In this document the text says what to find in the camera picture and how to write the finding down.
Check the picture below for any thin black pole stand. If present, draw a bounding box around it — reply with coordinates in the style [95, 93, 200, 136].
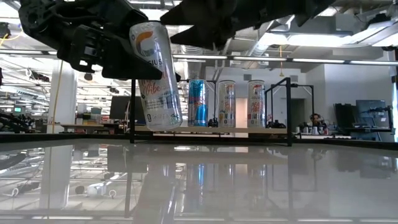
[208, 80, 219, 128]

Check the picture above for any Red Bull Sugarfree can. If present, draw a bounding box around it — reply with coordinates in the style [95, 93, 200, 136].
[187, 78, 209, 128]

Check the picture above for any silver ceiling air duct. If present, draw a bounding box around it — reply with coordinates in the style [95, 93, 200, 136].
[245, 18, 299, 63]

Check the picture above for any white Celsius Peach Vibe can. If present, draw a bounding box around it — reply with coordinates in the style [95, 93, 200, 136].
[129, 21, 183, 132]
[248, 80, 266, 128]

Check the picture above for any long ceiling light strip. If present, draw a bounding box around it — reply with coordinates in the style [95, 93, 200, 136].
[172, 54, 398, 67]

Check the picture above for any black computer monitor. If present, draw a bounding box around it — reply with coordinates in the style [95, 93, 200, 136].
[356, 99, 389, 121]
[109, 95, 133, 121]

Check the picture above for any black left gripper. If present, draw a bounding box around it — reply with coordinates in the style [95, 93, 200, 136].
[58, 7, 163, 80]

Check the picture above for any white Celsius can yellow-orange print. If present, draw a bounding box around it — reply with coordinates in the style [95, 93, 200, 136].
[218, 80, 236, 128]

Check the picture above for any yellow cable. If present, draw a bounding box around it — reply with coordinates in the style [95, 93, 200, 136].
[51, 60, 65, 134]

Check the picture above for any person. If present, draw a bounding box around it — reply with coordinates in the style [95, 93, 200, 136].
[309, 113, 327, 135]

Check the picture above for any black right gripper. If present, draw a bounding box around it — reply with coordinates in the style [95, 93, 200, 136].
[160, 0, 335, 50]

